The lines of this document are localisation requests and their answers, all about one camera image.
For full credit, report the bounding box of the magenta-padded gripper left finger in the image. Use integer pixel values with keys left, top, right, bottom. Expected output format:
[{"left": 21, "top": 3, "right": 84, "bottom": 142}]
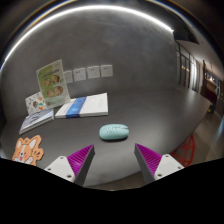
[{"left": 43, "top": 144, "right": 96, "bottom": 187}]

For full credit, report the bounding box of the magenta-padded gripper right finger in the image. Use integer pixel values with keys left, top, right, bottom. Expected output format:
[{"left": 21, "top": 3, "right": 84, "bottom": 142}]
[{"left": 133, "top": 143, "right": 185, "bottom": 185}]

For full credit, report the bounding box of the mint green perforated computer mouse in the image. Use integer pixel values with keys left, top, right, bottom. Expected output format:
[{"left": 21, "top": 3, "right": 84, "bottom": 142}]
[{"left": 98, "top": 123, "right": 130, "bottom": 141}]

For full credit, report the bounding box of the orange corgi-shaped mouse pad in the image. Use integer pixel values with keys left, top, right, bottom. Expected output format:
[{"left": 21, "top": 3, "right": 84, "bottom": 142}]
[{"left": 11, "top": 134, "right": 45, "bottom": 167}]

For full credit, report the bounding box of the grey striped book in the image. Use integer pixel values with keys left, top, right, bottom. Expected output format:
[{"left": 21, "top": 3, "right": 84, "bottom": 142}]
[{"left": 18, "top": 108, "right": 55, "bottom": 136}]

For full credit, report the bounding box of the white card with colourful stickers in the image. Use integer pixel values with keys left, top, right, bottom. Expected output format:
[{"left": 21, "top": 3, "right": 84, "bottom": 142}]
[{"left": 24, "top": 91, "right": 48, "bottom": 116}]

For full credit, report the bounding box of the white book with blue band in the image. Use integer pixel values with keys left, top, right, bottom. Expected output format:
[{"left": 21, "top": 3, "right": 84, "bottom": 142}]
[{"left": 54, "top": 92, "right": 110, "bottom": 120}]

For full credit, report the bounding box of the green menu sign stand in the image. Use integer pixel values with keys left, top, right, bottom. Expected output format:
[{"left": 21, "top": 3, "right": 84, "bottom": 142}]
[{"left": 35, "top": 59, "right": 72, "bottom": 109}]

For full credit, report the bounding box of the black framed glass partition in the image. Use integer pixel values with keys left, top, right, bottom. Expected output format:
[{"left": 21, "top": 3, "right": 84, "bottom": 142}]
[{"left": 174, "top": 39, "right": 202, "bottom": 93}]

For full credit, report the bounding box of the white ceiling light strip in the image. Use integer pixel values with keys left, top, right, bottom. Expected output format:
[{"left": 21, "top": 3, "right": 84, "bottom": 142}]
[{"left": 1, "top": 4, "right": 175, "bottom": 68}]

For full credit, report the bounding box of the red wire frame chair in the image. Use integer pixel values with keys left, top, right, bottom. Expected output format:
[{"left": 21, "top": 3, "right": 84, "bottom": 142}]
[{"left": 169, "top": 134, "right": 196, "bottom": 168}]

